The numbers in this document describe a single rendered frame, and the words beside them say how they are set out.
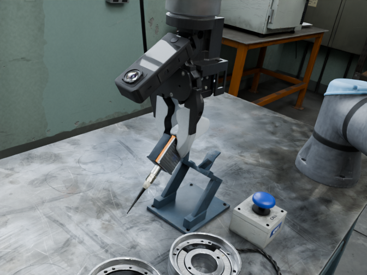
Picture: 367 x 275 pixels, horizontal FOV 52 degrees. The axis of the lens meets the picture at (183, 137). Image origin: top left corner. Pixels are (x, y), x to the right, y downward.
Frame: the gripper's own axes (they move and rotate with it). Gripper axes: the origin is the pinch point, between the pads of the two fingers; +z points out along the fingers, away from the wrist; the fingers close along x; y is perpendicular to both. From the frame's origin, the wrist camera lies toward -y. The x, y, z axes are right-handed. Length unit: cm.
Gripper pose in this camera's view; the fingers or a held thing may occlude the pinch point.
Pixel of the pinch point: (171, 147)
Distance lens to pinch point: 59.1
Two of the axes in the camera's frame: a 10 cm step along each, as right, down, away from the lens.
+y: 6.9, -2.7, 6.7
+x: -7.2, -3.6, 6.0
